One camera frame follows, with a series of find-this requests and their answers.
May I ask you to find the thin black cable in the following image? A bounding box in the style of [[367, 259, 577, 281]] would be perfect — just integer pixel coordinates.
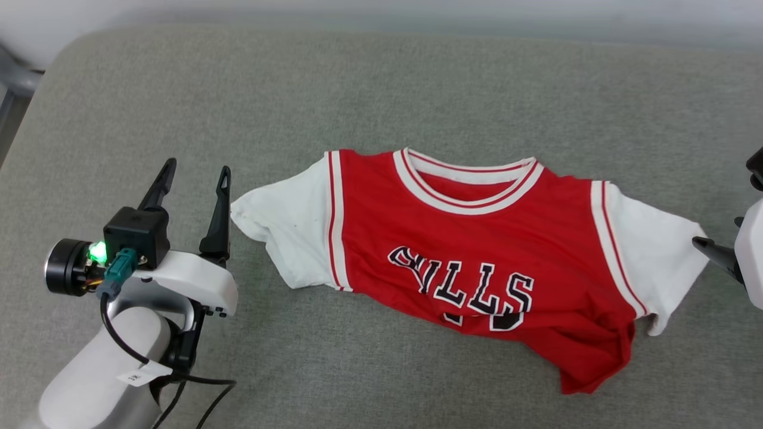
[[150, 380, 187, 429]]

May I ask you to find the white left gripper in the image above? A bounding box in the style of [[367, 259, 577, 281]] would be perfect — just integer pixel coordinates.
[[121, 157, 240, 332]]

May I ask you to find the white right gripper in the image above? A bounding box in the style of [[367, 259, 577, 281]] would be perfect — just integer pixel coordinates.
[[691, 198, 763, 311]]

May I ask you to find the red and white basketball jersey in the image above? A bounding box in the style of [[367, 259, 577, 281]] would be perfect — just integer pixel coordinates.
[[229, 147, 711, 396]]

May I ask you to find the white paper cable tag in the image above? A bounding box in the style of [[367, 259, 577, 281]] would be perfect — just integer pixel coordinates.
[[116, 359, 174, 388]]

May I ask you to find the grey metal frame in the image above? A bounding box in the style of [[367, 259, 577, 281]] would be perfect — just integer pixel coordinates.
[[0, 43, 46, 164]]

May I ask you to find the grey fabric sofa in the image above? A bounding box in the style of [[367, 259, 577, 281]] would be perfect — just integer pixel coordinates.
[[0, 24, 763, 429]]

